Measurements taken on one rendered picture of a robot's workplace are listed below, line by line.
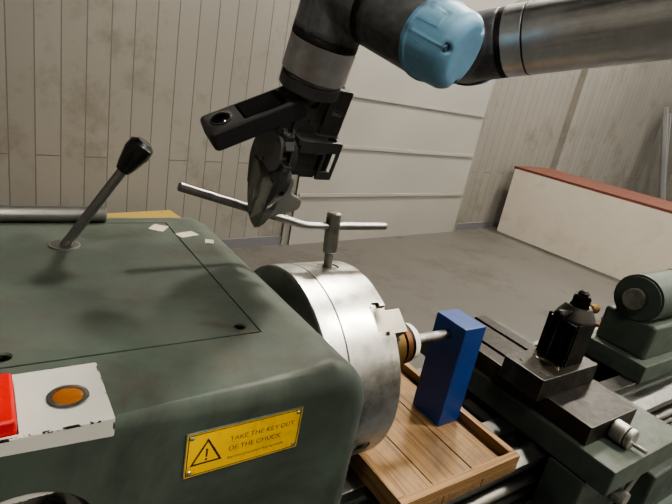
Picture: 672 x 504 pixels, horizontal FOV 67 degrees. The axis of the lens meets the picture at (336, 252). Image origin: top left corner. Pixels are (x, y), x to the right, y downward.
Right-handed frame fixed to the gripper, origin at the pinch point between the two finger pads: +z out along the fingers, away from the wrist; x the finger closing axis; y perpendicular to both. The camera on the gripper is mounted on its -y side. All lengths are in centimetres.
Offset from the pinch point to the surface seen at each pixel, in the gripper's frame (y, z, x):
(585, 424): 66, 26, -33
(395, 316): 21.4, 9.3, -12.7
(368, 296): 16.4, 6.6, -10.4
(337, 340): 8.5, 8.4, -16.0
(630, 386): 116, 41, -24
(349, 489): 20, 40, -24
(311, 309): 6.2, 6.9, -11.3
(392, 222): 325, 214, 273
